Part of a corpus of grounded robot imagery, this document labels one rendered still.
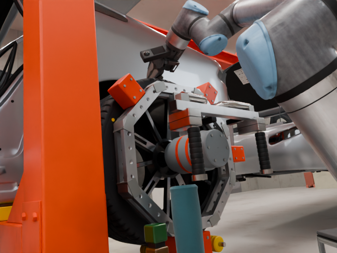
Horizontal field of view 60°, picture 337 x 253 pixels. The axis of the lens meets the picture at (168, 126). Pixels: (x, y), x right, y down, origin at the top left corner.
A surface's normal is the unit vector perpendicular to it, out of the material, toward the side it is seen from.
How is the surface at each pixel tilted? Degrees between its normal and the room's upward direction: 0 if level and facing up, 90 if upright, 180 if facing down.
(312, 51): 99
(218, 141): 90
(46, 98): 90
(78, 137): 90
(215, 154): 90
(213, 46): 156
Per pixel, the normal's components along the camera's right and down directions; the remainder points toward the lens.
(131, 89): 0.65, -0.22
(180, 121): -0.76, -0.05
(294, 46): -0.10, 0.08
